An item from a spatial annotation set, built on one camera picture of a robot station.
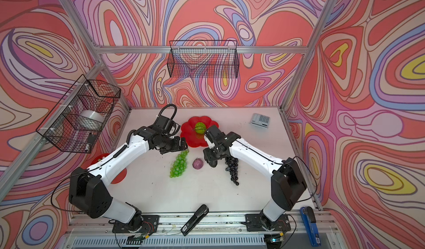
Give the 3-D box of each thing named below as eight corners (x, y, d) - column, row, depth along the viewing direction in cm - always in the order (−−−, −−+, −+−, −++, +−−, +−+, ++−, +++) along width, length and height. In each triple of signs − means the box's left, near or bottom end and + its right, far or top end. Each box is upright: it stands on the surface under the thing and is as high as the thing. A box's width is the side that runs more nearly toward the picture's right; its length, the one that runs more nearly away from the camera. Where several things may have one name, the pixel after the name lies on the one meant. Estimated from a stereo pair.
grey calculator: (250, 124, 112) (250, 122, 110) (251, 114, 118) (252, 112, 116) (268, 128, 109) (269, 126, 108) (269, 118, 115) (270, 116, 114)
